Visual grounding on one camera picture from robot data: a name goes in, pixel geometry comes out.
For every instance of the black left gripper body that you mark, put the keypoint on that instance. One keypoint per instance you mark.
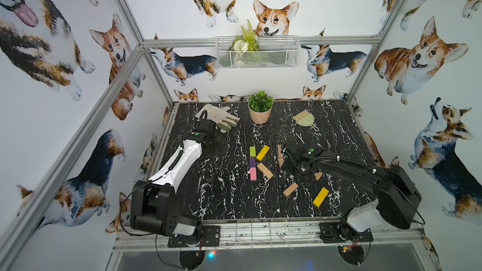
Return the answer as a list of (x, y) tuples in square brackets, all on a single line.
[(210, 128)]

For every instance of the lime green block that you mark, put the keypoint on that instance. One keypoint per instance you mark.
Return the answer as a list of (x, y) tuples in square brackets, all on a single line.
[(252, 151)]

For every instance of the aluminium frame post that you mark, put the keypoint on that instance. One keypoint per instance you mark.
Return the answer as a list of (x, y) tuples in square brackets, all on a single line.
[(140, 50)]

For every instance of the wooden block numbered twelve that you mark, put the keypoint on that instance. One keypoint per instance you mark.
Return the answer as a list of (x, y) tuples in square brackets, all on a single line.
[(288, 191)]

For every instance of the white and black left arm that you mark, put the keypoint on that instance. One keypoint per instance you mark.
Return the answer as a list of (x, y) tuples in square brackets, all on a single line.
[(154, 203)]

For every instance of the purple block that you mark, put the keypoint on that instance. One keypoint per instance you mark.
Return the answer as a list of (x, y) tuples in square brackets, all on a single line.
[(252, 162)]

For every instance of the white wire wall basket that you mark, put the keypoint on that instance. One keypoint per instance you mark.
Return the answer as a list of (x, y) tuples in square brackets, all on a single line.
[(269, 53)]

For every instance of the small yellow block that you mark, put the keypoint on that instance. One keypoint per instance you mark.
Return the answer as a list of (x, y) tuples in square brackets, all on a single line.
[(261, 155)]

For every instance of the white and green work glove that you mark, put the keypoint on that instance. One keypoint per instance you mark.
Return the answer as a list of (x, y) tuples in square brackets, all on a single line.
[(224, 120)]

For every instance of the large yellow block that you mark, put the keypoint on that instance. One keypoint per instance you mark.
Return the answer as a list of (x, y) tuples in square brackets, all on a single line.
[(319, 199)]

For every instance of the pink plant pot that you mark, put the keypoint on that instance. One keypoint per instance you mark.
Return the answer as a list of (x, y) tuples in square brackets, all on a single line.
[(260, 117)]

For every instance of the long wooden block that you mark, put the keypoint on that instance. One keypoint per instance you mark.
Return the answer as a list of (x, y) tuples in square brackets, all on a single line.
[(265, 171)]

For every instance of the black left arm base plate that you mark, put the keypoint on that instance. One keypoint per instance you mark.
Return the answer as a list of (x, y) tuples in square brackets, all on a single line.
[(205, 236)]

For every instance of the aluminium front rail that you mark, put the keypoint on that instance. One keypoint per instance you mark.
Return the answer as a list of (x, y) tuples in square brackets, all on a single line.
[(293, 233)]

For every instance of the green artificial potted plant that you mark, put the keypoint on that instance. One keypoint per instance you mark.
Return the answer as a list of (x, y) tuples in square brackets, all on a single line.
[(260, 102)]

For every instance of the pink block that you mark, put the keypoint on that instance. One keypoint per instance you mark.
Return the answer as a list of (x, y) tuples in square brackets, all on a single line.
[(253, 174)]

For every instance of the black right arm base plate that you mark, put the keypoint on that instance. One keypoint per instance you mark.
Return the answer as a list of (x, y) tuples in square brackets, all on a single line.
[(336, 232)]

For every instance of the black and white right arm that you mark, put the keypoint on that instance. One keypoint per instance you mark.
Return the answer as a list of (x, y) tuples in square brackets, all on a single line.
[(396, 197)]

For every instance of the fern and white flower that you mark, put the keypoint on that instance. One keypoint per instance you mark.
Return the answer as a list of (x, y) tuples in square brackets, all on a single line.
[(245, 48)]

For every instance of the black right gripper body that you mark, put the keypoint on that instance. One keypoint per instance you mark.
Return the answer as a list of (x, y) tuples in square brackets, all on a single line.
[(292, 168)]

